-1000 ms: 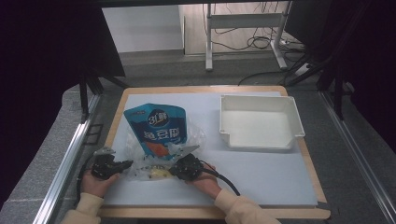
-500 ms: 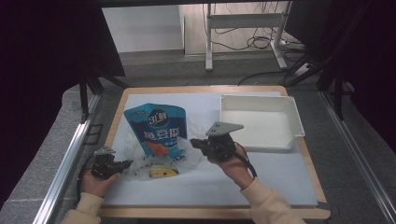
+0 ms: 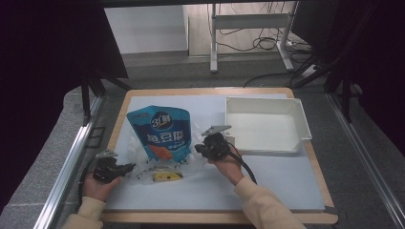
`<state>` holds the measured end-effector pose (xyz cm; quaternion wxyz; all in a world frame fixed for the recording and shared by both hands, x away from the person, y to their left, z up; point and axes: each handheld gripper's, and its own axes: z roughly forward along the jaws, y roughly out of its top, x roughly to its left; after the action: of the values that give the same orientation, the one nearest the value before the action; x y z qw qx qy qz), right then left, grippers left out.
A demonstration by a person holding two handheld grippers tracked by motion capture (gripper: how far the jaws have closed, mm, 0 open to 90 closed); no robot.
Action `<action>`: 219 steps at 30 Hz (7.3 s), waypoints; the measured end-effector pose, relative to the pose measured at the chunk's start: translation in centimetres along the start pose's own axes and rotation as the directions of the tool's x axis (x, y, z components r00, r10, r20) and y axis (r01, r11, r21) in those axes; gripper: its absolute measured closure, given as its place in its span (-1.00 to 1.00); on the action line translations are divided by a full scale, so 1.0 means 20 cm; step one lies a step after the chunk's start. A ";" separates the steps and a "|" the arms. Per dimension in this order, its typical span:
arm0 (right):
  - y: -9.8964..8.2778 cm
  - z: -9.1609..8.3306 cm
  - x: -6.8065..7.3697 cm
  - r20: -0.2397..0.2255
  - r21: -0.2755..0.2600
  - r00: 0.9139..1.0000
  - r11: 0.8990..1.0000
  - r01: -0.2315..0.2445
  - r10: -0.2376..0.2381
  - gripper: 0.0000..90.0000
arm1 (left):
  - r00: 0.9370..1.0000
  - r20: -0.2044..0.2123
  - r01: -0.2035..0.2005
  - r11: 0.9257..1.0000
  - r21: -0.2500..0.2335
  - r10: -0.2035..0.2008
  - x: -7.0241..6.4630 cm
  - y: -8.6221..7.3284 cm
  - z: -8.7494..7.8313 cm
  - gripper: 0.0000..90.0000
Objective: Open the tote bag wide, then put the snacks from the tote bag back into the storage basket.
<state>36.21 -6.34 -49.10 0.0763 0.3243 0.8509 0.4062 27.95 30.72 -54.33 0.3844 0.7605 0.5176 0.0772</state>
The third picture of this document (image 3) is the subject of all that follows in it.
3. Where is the black floor cable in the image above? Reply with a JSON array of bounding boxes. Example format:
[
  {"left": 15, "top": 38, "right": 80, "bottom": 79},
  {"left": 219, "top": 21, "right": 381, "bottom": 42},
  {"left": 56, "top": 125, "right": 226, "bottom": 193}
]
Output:
[{"left": 243, "top": 72, "right": 308, "bottom": 89}]

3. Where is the pale blue table mat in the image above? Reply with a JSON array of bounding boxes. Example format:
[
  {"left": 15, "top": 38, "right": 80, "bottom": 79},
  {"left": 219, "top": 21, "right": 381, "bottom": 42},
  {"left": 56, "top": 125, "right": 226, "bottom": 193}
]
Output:
[{"left": 104, "top": 93, "right": 326, "bottom": 213}]

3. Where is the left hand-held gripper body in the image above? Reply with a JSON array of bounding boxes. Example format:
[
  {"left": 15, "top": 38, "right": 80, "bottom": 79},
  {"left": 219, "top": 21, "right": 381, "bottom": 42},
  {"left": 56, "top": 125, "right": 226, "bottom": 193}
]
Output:
[{"left": 92, "top": 148, "right": 127, "bottom": 184}]

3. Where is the blue snack pouch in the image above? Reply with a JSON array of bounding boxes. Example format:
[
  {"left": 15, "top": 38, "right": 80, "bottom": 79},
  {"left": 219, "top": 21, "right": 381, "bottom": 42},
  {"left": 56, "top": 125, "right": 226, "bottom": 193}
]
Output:
[{"left": 125, "top": 105, "right": 192, "bottom": 163}]

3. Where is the black curtain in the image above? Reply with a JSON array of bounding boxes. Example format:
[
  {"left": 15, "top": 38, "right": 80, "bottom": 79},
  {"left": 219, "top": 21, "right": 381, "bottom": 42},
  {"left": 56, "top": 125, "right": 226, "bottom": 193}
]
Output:
[
  {"left": 290, "top": 0, "right": 405, "bottom": 156},
  {"left": 0, "top": 0, "right": 129, "bottom": 214}
]

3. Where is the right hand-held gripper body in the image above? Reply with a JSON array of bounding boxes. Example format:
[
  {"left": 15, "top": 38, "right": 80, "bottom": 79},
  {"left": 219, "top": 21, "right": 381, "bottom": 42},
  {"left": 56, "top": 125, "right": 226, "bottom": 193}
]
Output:
[{"left": 201, "top": 124, "right": 233, "bottom": 160}]

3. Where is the aluminium rail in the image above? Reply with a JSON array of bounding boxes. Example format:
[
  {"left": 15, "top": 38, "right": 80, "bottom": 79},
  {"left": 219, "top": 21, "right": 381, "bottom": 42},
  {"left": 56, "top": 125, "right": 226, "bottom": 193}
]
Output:
[
  {"left": 326, "top": 92, "right": 405, "bottom": 229},
  {"left": 32, "top": 95, "right": 105, "bottom": 229}
]

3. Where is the white wall panel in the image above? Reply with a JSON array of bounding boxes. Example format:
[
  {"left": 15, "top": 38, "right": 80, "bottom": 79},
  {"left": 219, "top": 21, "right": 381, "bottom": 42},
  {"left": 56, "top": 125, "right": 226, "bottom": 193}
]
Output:
[{"left": 103, "top": 5, "right": 189, "bottom": 55}]

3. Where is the wooden table board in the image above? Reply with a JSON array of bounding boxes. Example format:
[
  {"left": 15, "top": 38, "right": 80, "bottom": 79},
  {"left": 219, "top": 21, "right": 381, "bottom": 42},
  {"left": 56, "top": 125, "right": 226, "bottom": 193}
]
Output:
[{"left": 100, "top": 87, "right": 339, "bottom": 225}]

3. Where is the white metal desk frame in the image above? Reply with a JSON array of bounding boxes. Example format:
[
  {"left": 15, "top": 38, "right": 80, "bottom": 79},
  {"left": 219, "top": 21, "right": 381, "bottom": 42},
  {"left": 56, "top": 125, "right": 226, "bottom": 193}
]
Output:
[{"left": 208, "top": 0, "right": 300, "bottom": 73}]

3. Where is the person's left hand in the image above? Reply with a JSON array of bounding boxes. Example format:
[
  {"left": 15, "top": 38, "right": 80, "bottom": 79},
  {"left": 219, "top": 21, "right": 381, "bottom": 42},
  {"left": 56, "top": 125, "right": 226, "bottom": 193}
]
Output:
[{"left": 82, "top": 173, "right": 124, "bottom": 202}]

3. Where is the tangle of black floor cables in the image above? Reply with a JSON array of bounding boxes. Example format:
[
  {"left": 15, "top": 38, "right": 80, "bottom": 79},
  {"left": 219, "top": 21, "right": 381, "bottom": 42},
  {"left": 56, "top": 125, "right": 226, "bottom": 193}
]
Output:
[{"left": 215, "top": 1, "right": 289, "bottom": 52}]

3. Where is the black tripod stand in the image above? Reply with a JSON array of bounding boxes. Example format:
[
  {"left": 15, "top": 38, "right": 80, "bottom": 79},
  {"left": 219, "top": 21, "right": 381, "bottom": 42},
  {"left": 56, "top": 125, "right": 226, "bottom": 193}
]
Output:
[{"left": 80, "top": 70, "right": 132, "bottom": 127}]

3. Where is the black metal stand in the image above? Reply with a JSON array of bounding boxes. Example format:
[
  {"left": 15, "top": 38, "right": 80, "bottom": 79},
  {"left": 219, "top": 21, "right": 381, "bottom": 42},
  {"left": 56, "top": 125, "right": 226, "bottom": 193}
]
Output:
[{"left": 291, "top": 47, "right": 362, "bottom": 124}]

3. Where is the white plastic tray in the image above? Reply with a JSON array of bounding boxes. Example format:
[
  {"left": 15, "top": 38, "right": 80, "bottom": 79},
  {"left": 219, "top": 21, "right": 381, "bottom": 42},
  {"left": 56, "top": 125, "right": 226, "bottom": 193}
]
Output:
[{"left": 224, "top": 95, "right": 312, "bottom": 156}]

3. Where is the person's right hand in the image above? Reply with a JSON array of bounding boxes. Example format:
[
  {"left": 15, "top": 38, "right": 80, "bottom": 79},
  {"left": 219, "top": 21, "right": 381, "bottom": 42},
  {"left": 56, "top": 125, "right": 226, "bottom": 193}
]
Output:
[{"left": 206, "top": 149, "right": 245, "bottom": 187}]

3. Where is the white power strip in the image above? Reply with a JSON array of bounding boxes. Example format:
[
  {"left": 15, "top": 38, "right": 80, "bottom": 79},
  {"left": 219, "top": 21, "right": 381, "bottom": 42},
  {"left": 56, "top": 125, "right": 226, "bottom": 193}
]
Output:
[{"left": 300, "top": 64, "right": 320, "bottom": 79}]

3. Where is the right hand-held gripper black cable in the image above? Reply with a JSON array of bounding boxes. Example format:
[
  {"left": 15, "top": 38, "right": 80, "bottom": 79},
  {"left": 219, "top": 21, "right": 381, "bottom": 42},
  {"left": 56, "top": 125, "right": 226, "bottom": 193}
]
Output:
[{"left": 226, "top": 142, "right": 259, "bottom": 186}]

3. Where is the clear smiley-print plastic bag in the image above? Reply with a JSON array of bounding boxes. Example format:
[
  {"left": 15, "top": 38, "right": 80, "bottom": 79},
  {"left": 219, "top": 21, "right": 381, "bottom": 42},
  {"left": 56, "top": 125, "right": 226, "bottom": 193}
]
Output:
[{"left": 126, "top": 132, "right": 208, "bottom": 186}]

